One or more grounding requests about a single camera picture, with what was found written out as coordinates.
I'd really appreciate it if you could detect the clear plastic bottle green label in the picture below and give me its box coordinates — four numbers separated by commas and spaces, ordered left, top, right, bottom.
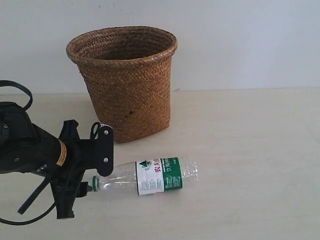
88, 156, 198, 197

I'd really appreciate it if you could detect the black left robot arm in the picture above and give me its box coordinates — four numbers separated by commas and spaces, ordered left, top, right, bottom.
0, 101, 96, 219

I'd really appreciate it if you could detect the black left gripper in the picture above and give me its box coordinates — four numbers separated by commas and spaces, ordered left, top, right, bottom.
51, 120, 97, 220

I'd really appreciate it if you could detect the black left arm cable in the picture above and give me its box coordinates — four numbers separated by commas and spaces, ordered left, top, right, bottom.
0, 79, 57, 225

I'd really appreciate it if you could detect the brown woven wicker basket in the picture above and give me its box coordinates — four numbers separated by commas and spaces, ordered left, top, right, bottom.
66, 26, 178, 143

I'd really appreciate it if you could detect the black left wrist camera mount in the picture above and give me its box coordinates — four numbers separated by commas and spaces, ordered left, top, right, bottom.
90, 122, 114, 177

